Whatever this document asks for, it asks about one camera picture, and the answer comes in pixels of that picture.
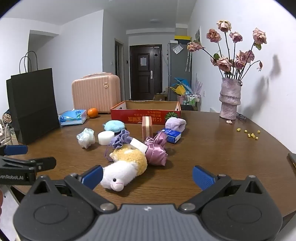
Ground red cardboard box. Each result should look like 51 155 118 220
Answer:
110 100 181 126

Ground blue wet wipes pack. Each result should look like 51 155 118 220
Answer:
59 109 88 126

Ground dried pink rose bouquet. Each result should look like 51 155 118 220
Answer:
187 20 267 81

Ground purple ruffled scrunchie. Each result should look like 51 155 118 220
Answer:
109 129 132 149

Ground dark brown entrance door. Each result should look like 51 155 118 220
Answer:
129 45 163 100

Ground small blue carton box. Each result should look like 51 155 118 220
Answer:
161 128 182 144

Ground white foam block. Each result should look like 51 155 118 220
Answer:
129 137 148 154

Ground black paper shopping bag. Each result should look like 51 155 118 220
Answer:
6 50 61 144

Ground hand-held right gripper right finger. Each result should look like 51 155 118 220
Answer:
178 165 266 214

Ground grey refrigerator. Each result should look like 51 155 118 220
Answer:
168 42 192 101

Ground purple feather decoration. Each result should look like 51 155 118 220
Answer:
194 74 203 94

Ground scattered yellow crumbs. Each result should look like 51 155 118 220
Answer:
236 128 260 140

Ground pink textured vase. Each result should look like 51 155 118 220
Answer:
219 77 242 120

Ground white cylinder roll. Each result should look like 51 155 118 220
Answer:
98 131 115 146

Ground white trolley with bottles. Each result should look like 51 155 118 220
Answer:
183 93 201 110

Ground pink ribbed suitcase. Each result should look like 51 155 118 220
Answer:
71 72 122 114

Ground dark side door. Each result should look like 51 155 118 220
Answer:
114 38 125 102

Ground blue folded rack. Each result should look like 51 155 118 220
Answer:
174 77 191 92

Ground black flat object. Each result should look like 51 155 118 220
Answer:
287 152 296 169

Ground light blue plush puff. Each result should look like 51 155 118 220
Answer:
103 120 125 133

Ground lavender towel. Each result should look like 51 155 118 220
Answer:
165 117 187 132

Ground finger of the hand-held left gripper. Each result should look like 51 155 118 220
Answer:
0 145 28 156
0 156 57 174

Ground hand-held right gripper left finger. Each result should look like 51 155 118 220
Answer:
30 165 118 214

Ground white and yellow plush toy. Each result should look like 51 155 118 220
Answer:
100 145 148 192

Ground pink satin bonnet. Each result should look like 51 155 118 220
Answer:
144 131 168 166

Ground iridescent plastic bag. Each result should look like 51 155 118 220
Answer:
76 128 96 149

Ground pink layered sponge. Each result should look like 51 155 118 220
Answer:
142 116 153 139

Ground yellow and black box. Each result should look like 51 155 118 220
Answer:
174 35 192 44

